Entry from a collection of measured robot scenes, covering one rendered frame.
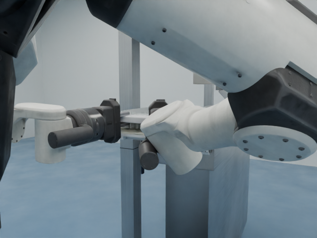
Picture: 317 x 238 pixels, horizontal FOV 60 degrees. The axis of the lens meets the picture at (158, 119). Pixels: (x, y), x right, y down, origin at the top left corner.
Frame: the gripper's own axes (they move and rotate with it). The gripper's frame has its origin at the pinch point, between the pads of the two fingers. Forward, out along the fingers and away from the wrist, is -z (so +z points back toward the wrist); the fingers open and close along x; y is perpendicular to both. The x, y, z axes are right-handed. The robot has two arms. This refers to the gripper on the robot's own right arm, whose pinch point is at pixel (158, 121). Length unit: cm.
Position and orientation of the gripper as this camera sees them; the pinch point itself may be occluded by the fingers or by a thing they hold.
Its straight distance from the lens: 75.0
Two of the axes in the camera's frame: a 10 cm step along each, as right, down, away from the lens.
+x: 0.1, 9.9, 1.4
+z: 1.0, 1.4, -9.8
